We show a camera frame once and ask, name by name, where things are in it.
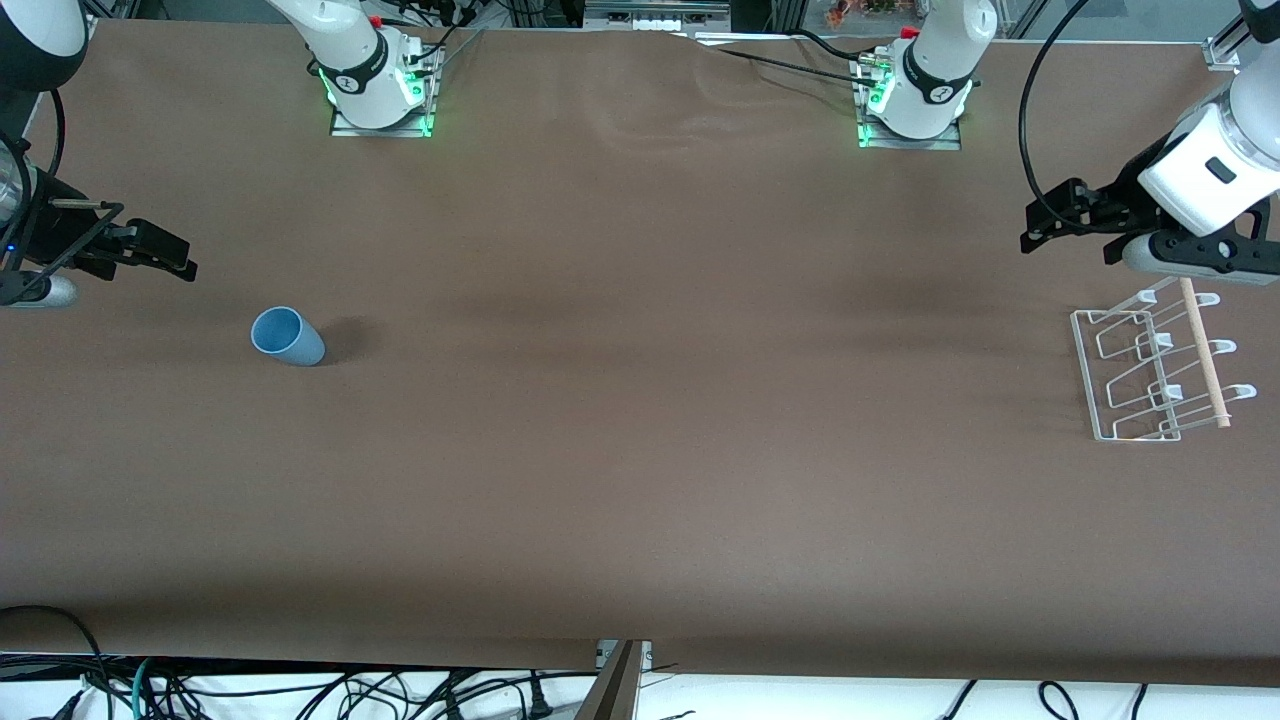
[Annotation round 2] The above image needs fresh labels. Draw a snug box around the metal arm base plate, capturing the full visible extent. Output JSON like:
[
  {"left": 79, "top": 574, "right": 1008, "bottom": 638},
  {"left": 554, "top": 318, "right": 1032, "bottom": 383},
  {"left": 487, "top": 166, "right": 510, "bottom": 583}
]
[
  {"left": 857, "top": 120, "right": 963, "bottom": 152},
  {"left": 330, "top": 105, "right": 437, "bottom": 139}
]

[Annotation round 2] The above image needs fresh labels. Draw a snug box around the white power strip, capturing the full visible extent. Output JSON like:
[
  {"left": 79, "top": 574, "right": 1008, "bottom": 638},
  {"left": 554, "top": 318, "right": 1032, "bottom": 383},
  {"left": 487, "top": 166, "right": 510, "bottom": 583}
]
[{"left": 585, "top": 0, "right": 731, "bottom": 32}]

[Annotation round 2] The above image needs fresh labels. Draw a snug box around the black base power cable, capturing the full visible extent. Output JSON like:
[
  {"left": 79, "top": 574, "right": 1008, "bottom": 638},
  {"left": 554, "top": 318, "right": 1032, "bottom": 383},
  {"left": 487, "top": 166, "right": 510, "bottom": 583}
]
[{"left": 412, "top": 24, "right": 473, "bottom": 65}]

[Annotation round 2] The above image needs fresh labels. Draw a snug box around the blue plastic cup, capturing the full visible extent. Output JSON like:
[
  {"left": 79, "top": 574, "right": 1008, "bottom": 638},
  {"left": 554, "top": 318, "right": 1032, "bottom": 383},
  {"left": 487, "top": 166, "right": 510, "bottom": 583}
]
[{"left": 250, "top": 306, "right": 327, "bottom": 367}]

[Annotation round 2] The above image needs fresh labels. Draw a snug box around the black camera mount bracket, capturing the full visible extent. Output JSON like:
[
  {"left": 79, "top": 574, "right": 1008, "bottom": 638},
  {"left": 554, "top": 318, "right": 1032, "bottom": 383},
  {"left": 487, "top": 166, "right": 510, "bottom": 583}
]
[{"left": 1150, "top": 205, "right": 1271, "bottom": 287}]

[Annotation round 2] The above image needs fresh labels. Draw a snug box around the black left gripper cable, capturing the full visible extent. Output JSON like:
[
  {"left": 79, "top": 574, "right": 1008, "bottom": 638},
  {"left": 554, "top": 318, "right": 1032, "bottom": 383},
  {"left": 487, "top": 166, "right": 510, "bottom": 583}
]
[{"left": 1017, "top": 0, "right": 1093, "bottom": 236}]

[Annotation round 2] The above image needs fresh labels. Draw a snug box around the wooden rack rod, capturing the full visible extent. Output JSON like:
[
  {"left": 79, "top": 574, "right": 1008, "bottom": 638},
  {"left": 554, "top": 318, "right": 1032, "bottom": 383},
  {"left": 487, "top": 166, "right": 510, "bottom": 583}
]
[{"left": 1179, "top": 278, "right": 1233, "bottom": 430}]

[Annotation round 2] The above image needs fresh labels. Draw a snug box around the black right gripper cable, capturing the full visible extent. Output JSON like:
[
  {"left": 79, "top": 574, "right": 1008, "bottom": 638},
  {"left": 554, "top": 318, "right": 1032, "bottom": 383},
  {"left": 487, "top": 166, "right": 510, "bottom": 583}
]
[{"left": 42, "top": 88, "right": 69, "bottom": 179}]

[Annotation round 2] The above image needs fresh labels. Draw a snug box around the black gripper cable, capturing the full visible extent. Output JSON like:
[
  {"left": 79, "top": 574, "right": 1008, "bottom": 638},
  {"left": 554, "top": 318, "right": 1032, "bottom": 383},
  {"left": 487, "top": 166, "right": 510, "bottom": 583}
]
[
  {"left": 1017, "top": 0, "right": 1093, "bottom": 236},
  {"left": 42, "top": 88, "right": 69, "bottom": 179}
]

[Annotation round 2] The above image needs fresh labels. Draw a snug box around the white wire cup rack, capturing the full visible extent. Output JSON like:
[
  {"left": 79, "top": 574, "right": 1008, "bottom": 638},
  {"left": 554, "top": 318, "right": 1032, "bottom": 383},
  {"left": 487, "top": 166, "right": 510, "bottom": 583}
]
[{"left": 1071, "top": 278, "right": 1258, "bottom": 443}]

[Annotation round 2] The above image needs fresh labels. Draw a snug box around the black looped cable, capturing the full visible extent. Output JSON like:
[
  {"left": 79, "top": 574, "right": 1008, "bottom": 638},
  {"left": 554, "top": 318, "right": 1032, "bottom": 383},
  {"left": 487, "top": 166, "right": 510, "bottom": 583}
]
[{"left": 0, "top": 604, "right": 107, "bottom": 701}]

